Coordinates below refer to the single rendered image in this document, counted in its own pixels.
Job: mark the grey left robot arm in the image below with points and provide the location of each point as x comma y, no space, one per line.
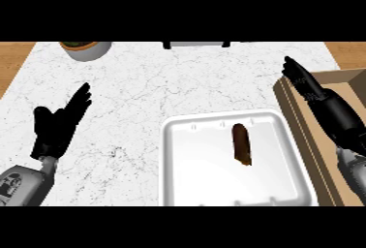
25,184

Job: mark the grey appliance with black legs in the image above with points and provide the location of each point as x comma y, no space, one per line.
196,44

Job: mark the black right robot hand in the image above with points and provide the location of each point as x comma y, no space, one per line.
334,109

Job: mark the brown cardboard box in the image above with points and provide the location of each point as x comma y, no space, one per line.
304,129

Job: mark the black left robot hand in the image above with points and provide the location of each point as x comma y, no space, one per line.
56,126

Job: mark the white plastic tray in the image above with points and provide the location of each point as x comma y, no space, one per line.
236,160

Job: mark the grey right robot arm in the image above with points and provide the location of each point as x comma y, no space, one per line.
353,174

